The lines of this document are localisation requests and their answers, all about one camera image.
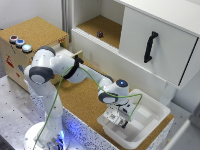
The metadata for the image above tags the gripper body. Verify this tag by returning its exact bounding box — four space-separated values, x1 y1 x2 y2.
103 103 132 129

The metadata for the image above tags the white plastic box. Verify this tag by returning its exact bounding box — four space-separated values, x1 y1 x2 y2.
96 88 172 150

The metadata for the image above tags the white cabinet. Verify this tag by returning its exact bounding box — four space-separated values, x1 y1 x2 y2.
71 0 200 108

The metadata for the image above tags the wooden drawer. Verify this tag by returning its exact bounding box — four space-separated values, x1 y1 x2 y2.
53 43 84 61

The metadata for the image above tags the white sliding door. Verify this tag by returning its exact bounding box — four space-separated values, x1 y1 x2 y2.
117 5 200 88

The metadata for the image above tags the green button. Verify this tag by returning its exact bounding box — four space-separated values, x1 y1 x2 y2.
21 43 34 54

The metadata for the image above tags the wooden drawer box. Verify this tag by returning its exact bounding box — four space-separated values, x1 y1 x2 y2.
0 16 71 92

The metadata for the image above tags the blue button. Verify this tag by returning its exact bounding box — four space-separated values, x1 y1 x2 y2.
15 38 26 48

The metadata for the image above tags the red button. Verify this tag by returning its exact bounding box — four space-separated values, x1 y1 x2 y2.
9 34 19 44

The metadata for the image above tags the green cable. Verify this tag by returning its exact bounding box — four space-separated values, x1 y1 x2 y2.
32 64 144 150

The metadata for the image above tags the black door handle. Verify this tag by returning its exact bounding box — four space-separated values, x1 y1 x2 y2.
143 31 160 64

